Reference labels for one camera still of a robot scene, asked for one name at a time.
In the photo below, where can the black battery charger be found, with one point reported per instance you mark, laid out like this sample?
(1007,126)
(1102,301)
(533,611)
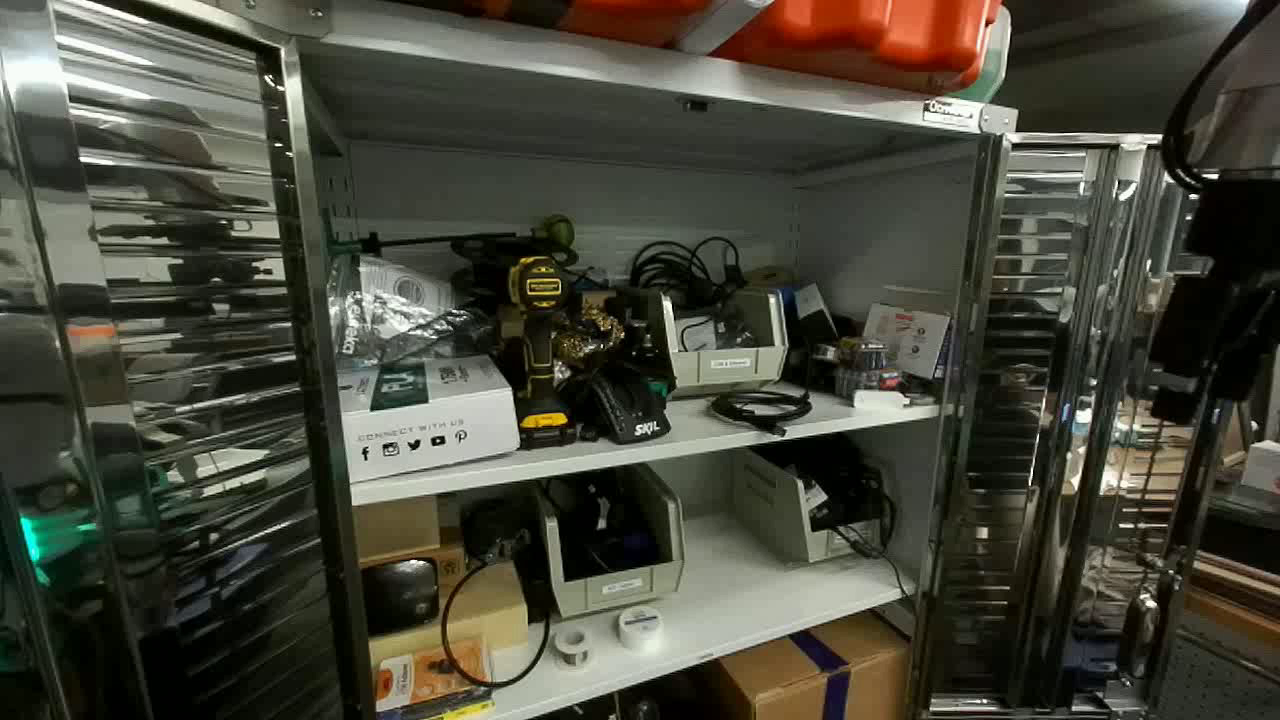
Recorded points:
(625,405)

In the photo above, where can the metal shelving unit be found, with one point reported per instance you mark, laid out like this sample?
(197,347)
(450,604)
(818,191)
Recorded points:
(694,424)

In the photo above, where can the yellow black power drill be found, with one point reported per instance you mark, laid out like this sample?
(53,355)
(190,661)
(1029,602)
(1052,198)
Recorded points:
(540,335)

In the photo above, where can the black electronic device pile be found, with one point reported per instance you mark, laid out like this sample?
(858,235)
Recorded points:
(824,347)

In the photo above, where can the narrow grey storage bin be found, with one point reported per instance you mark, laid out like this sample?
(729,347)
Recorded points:
(781,515)

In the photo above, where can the long black rod tool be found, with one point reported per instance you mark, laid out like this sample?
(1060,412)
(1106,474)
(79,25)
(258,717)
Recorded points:
(467,244)

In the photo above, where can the wide grey storage bin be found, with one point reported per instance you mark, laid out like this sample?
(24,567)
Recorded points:
(614,582)

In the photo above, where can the white printed carton box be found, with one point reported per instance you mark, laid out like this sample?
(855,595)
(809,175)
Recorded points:
(427,422)

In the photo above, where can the small white box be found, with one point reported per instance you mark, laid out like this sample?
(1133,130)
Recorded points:
(881,397)

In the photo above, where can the silver plastic bag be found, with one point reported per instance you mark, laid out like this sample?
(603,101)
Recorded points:
(381,315)

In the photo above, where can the white red printed card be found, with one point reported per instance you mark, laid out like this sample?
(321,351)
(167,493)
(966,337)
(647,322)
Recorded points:
(907,341)

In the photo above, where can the white tape roll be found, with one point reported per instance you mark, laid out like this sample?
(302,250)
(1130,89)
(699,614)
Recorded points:
(642,631)

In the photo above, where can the flat brown cardboard box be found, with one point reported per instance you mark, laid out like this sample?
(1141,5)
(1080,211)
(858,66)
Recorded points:
(485,604)

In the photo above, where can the grey tape roll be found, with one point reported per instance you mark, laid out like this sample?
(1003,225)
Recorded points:
(569,644)

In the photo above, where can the black round device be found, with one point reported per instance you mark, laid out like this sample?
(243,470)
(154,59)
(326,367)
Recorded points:
(402,595)

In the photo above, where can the cardboard box with purple tape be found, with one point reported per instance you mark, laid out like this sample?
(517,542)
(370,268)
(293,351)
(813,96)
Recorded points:
(787,680)

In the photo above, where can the orange printed packet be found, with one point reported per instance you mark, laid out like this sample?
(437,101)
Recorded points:
(421,680)

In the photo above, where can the orange plastic case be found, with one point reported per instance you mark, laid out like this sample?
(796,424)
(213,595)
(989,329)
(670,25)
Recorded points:
(855,35)

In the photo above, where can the metal tray rack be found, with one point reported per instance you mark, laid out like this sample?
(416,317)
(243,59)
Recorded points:
(1064,403)

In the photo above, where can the reflective metal panel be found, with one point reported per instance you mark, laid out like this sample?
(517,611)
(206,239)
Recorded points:
(146,372)

